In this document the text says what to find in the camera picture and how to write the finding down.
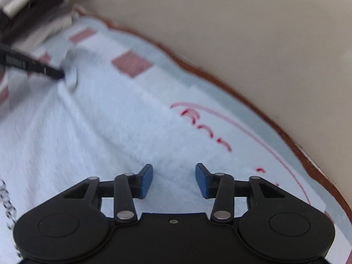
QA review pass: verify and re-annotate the light grey cat t-shirt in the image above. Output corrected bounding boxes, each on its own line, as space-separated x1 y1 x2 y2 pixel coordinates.
0 42 312 259

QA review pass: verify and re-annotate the black white patterned cloth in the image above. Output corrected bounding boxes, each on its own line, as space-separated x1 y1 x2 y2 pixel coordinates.
0 178 23 259

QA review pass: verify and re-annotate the plaid grey red blanket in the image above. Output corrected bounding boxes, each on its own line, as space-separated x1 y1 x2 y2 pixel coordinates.
1 14 351 239

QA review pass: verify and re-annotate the beige leather sofa backrest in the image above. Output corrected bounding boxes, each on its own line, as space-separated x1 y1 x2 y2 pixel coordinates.
74 0 352 182

